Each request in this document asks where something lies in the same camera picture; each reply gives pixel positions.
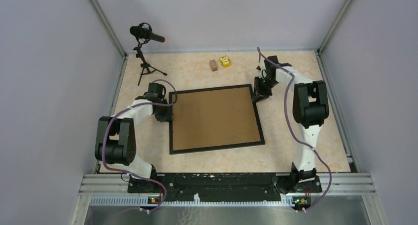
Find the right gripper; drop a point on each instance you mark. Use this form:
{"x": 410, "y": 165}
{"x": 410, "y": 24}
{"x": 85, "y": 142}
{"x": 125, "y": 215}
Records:
{"x": 259, "y": 94}

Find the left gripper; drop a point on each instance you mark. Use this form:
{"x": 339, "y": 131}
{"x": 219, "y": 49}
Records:
{"x": 166, "y": 117}

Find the brown cardboard backing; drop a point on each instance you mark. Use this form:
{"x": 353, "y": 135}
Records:
{"x": 215, "y": 119}

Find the black picture frame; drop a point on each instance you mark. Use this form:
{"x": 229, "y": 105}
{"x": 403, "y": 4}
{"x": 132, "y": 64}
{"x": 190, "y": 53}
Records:
{"x": 259, "y": 125}

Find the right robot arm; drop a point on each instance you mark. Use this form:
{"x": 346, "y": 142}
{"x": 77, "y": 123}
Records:
{"x": 310, "y": 109}

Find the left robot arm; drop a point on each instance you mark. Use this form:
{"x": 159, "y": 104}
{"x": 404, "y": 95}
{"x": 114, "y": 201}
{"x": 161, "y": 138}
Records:
{"x": 116, "y": 137}

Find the black tripod stand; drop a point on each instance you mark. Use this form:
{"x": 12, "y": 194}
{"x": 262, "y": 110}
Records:
{"x": 147, "y": 68}

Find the yellow owl toy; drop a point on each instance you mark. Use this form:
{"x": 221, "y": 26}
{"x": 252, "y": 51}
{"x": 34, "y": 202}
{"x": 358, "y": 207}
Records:
{"x": 224, "y": 61}

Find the small wooden block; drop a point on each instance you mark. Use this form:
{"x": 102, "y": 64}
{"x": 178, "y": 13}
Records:
{"x": 213, "y": 65}

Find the black microphone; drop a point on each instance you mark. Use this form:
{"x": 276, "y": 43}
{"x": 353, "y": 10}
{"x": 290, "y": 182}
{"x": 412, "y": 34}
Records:
{"x": 144, "y": 31}

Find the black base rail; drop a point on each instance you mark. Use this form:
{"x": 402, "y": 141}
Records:
{"x": 222, "y": 187}

